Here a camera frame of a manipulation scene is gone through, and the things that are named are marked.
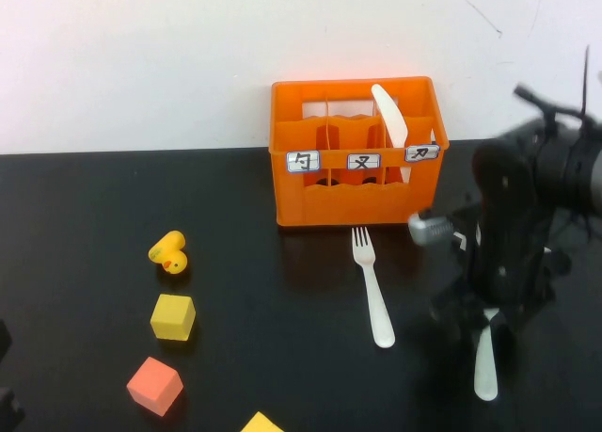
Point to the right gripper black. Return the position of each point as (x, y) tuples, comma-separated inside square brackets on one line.
[(508, 272)]

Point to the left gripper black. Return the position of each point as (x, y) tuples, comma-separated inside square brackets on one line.
[(9, 411)]

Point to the pale green plastic knife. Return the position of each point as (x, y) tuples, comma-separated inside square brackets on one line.
[(486, 371)]

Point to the white plastic fork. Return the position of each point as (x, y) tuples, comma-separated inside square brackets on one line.
[(374, 291)]

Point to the white plastic knife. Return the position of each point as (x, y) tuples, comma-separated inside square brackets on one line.
[(390, 116)]

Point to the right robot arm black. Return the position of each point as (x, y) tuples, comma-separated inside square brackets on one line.
[(559, 168)]

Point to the orange plastic cutlery crate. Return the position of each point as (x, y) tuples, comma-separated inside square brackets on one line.
[(348, 206)]

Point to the salmon orange foam cube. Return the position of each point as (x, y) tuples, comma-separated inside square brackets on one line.
[(155, 385)]

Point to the yellow foam cube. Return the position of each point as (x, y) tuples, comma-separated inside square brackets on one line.
[(171, 316), (261, 425)]

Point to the paper label knife character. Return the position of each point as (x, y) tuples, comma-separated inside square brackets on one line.
[(422, 153)]

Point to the yellow rubber duck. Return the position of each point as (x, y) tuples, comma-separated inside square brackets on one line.
[(171, 253)]

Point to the paper label fork character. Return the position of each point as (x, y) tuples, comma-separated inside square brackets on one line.
[(363, 162)]

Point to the paper label spoon character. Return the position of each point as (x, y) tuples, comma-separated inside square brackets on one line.
[(303, 162)]

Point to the black zip tie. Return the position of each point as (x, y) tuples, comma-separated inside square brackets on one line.
[(586, 84)]

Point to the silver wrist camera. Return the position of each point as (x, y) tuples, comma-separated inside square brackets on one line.
[(430, 227)]

